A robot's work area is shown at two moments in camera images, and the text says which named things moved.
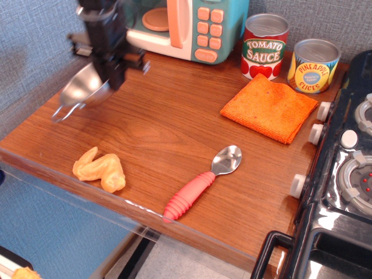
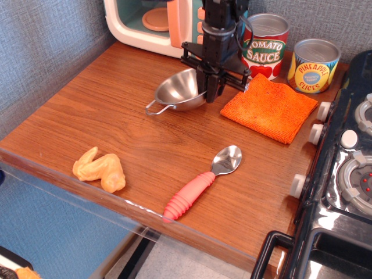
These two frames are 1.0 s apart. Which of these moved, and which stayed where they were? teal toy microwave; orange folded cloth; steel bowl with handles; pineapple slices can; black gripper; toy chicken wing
Moved: steel bowl with handles; black gripper
Stayed: teal toy microwave; toy chicken wing; orange folded cloth; pineapple slices can
